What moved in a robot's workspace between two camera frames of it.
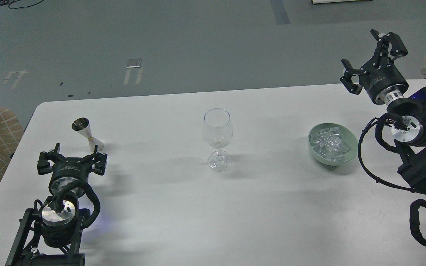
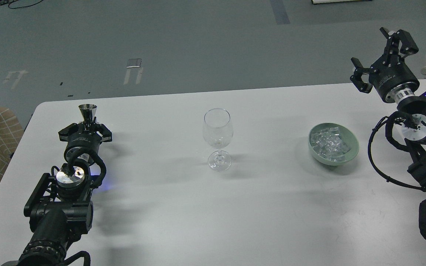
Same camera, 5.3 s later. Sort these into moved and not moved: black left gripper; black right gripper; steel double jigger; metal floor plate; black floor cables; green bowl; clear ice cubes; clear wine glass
Moved: black left gripper; steel double jigger; black right gripper
Not moved: metal floor plate; green bowl; clear wine glass; black floor cables; clear ice cubes
